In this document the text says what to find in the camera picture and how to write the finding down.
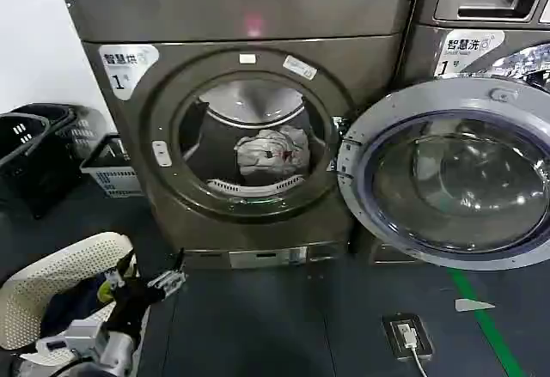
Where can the white lattice plastic basket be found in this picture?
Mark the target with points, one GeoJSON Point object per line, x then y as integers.
{"type": "Point", "coordinates": [114, 179]}

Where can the pale clothes bundle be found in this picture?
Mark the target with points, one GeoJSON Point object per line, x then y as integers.
{"type": "Point", "coordinates": [268, 147]}

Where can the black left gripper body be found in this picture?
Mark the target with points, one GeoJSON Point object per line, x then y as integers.
{"type": "Point", "coordinates": [131, 306]}

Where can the metal floor socket box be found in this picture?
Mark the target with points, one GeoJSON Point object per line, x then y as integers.
{"type": "Point", "coordinates": [408, 338]}

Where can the green floor tape strip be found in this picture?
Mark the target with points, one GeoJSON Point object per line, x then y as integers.
{"type": "Point", "coordinates": [485, 321]}

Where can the grey washer with numbered sticker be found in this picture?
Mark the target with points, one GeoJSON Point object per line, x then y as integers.
{"type": "Point", "coordinates": [423, 59]}

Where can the black plastic laundry basket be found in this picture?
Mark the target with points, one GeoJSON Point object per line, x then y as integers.
{"type": "Point", "coordinates": [30, 166]}

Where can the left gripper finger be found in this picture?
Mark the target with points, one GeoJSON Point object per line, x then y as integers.
{"type": "Point", "coordinates": [169, 281]}
{"type": "Point", "coordinates": [118, 277]}

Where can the white paper scrap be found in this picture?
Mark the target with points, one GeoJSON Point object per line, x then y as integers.
{"type": "Point", "coordinates": [470, 305]}

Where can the cream perforated laundry basket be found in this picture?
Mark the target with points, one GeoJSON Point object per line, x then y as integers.
{"type": "Point", "coordinates": [56, 274]}

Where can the dark grey slotted basket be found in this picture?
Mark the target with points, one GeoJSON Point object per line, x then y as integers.
{"type": "Point", "coordinates": [88, 130]}

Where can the dark blue clothes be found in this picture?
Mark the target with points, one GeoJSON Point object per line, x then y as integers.
{"type": "Point", "coordinates": [73, 304]}

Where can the yellow-green cloth item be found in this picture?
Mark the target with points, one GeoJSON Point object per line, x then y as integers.
{"type": "Point", "coordinates": [104, 292]}

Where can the large grey dryer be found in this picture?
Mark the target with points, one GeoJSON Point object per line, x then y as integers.
{"type": "Point", "coordinates": [223, 16]}

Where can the round glass dryer door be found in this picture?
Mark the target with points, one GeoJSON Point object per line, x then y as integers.
{"type": "Point", "coordinates": [451, 179]}

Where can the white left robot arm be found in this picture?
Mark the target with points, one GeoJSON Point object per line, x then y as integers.
{"type": "Point", "coordinates": [81, 347]}

